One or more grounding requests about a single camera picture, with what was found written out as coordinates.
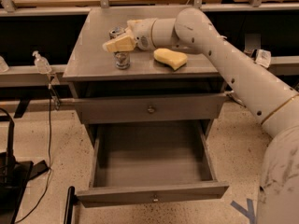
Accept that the clear sanitizer pump bottle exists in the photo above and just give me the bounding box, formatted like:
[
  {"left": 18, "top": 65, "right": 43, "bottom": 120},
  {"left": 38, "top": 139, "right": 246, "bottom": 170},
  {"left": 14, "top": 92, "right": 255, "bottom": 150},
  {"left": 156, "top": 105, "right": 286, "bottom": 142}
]
[{"left": 33, "top": 50, "right": 52, "bottom": 74}]

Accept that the closed grey top drawer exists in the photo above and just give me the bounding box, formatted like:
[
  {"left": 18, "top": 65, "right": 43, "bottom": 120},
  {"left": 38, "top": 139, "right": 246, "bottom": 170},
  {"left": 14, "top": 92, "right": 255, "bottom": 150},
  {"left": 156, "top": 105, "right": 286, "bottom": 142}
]
[{"left": 74, "top": 93, "right": 227, "bottom": 124}]

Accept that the crumpled plastic wrapper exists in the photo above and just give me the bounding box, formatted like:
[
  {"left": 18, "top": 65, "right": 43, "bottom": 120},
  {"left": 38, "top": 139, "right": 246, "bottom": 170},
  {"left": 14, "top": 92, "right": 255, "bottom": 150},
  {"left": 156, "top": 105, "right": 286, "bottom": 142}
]
[{"left": 226, "top": 91, "right": 245, "bottom": 107}]

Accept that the black cable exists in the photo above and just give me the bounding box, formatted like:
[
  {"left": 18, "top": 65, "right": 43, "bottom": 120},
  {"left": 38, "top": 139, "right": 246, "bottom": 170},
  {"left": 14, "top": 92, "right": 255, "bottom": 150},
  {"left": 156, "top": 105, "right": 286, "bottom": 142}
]
[{"left": 14, "top": 75, "right": 60, "bottom": 224}]

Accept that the grey drawer cabinet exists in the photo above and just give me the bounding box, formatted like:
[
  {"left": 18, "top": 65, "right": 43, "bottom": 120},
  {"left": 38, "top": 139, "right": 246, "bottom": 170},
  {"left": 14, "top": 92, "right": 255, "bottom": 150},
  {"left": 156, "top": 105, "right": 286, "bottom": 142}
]
[{"left": 64, "top": 6, "right": 225, "bottom": 142}]

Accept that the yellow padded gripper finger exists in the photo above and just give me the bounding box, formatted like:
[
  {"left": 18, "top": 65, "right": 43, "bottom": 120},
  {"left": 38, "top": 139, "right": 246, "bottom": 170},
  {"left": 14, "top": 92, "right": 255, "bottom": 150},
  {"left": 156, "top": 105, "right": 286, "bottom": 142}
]
[
  {"left": 126, "top": 20, "right": 141, "bottom": 35},
  {"left": 103, "top": 35, "right": 135, "bottom": 52}
]

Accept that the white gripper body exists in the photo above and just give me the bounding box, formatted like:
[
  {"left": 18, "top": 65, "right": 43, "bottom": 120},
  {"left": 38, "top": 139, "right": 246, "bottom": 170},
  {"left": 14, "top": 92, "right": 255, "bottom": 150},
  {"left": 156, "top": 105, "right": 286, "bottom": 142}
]
[{"left": 133, "top": 18, "right": 156, "bottom": 50}]

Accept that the yellow sponge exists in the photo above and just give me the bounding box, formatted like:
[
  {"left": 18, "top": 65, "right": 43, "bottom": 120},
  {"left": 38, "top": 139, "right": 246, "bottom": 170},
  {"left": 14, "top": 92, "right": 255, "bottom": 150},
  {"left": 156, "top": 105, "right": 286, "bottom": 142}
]
[{"left": 153, "top": 49, "right": 188, "bottom": 71}]

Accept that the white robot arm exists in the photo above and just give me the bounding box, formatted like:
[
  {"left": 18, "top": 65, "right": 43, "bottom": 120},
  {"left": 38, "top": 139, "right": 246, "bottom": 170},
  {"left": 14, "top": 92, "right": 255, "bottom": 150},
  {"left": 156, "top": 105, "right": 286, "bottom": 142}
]
[{"left": 103, "top": 7, "right": 299, "bottom": 224}]

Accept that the open grey middle drawer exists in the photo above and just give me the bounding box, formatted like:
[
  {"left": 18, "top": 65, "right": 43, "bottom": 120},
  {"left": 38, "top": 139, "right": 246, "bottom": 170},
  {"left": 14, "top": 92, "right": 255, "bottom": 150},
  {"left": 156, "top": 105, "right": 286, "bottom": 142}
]
[{"left": 77, "top": 120, "right": 229, "bottom": 207}]

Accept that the blue tape cross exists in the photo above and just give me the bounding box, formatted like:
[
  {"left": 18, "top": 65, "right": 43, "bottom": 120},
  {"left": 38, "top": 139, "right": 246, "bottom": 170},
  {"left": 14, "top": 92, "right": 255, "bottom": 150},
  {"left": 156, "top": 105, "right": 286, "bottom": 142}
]
[{"left": 231, "top": 199, "right": 256, "bottom": 224}]

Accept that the white wipes packet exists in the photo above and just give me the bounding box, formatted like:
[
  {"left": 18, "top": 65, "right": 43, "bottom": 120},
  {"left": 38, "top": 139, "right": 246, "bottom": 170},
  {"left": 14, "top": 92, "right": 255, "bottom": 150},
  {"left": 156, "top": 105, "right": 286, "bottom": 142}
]
[{"left": 255, "top": 49, "right": 271, "bottom": 68}]

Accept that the black stand base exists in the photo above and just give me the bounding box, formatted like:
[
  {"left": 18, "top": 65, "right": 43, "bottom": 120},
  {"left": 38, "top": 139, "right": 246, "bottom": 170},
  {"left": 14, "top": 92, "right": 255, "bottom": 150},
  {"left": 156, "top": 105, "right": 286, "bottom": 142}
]
[{"left": 0, "top": 108, "right": 50, "bottom": 224}]

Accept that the clear bottle at edge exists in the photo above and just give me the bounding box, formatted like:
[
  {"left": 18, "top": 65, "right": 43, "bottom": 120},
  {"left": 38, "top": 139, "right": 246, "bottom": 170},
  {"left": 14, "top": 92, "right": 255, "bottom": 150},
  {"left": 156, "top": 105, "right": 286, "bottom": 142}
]
[{"left": 0, "top": 56, "right": 9, "bottom": 73}]

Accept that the silver blue redbull can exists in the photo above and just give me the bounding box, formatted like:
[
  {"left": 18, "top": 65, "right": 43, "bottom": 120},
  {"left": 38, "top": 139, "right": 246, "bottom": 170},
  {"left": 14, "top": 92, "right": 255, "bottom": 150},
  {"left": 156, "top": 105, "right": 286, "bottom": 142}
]
[{"left": 109, "top": 27, "right": 130, "bottom": 70}]

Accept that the black bar handle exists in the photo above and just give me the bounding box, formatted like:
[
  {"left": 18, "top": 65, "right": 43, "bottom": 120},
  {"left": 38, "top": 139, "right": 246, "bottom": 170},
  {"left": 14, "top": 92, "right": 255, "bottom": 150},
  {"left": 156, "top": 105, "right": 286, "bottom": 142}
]
[{"left": 64, "top": 186, "right": 75, "bottom": 224}]

